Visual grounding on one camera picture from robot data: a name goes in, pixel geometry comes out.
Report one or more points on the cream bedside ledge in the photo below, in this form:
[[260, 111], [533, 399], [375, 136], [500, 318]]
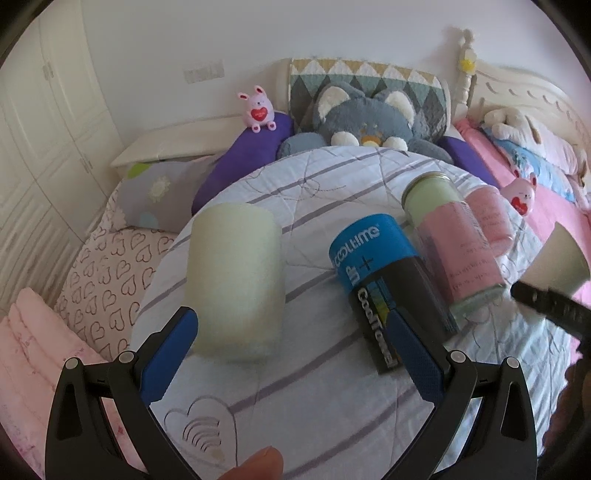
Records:
[[201, 137]]

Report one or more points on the white wall socket plate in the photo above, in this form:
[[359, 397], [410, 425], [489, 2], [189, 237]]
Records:
[[204, 72]]

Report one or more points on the cream plush dog toy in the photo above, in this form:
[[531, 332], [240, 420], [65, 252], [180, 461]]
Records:
[[522, 129]]

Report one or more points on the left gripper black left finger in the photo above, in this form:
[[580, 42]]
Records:
[[80, 441]]

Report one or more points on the grey sun pattern pillow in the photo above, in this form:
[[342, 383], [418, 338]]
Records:
[[158, 195]]

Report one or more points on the white wardrobe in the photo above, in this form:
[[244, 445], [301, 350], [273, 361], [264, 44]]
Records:
[[58, 141]]

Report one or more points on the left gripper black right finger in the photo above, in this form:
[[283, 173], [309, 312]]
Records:
[[502, 440]]

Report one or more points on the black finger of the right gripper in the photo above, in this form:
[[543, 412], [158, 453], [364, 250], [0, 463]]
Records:
[[561, 310]]

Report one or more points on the blue cartoon pillow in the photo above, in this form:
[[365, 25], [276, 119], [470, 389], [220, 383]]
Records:
[[522, 162]]

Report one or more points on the cream wooden headboard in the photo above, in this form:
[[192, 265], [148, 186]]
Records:
[[482, 87]]

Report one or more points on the person's left hand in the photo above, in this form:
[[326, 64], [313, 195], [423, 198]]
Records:
[[267, 464]]

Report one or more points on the light pink folded blanket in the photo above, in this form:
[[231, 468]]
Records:
[[35, 343]]

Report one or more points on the striped white folded quilt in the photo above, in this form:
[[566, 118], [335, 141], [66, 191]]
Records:
[[320, 399]]

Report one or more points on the pink green glass jar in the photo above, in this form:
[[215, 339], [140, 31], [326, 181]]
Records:
[[453, 243]]

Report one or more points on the pink bunny toy left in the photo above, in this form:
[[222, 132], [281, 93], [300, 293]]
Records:
[[259, 111]]

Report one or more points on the hot pink bed blanket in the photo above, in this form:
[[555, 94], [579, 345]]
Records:
[[549, 207]]

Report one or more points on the pink plastic cup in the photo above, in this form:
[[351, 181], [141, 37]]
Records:
[[488, 207]]

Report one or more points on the pale green frosted cup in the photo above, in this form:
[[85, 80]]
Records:
[[235, 282]]

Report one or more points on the white paper cup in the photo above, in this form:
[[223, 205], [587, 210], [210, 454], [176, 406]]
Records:
[[560, 265]]

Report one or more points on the grey cat plush cushion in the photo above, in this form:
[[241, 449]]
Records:
[[345, 116]]

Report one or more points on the diamond pattern quilted cushion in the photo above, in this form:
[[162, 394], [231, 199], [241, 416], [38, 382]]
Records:
[[429, 95]]

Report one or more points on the person's right hand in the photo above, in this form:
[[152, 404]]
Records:
[[566, 443]]

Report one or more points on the heart pattern white pillow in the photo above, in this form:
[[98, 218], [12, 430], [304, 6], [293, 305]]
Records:
[[100, 298]]

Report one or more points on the pink bunny toy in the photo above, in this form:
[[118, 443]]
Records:
[[521, 193], [259, 111]]

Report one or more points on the blue black CoolTowel can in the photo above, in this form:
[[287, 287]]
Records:
[[382, 272]]

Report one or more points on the purple pillow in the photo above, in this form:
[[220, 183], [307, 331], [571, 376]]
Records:
[[252, 151]]

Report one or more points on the pink bunny toy right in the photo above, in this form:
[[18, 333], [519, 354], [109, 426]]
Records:
[[521, 193]]

